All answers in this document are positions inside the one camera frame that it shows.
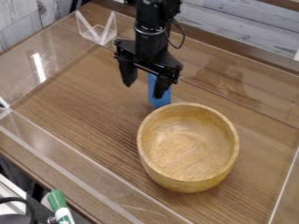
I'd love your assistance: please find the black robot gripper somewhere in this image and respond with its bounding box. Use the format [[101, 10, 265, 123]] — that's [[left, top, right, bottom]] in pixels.
[[114, 25, 183, 99]]

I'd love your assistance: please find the blue rectangular block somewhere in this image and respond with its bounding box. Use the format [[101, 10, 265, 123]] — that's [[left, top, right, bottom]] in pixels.
[[147, 73, 172, 109]]

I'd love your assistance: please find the brown wooden bowl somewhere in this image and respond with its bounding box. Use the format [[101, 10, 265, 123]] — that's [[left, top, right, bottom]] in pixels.
[[136, 102, 240, 193]]

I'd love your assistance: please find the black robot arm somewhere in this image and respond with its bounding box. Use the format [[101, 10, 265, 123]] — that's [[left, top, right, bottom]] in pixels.
[[114, 0, 183, 99]]

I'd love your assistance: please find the green white marker pen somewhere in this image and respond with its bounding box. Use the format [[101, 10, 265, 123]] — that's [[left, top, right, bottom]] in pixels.
[[46, 189, 76, 224]]

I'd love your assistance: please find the clear acrylic corner bracket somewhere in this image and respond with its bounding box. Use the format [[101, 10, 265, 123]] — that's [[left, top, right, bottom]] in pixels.
[[74, 11, 117, 46]]

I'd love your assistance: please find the clear acrylic tray wall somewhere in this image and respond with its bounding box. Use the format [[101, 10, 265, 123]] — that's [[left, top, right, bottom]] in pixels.
[[0, 108, 192, 224]]

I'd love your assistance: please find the black cable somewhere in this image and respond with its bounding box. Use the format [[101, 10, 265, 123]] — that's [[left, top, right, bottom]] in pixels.
[[0, 196, 36, 224]]

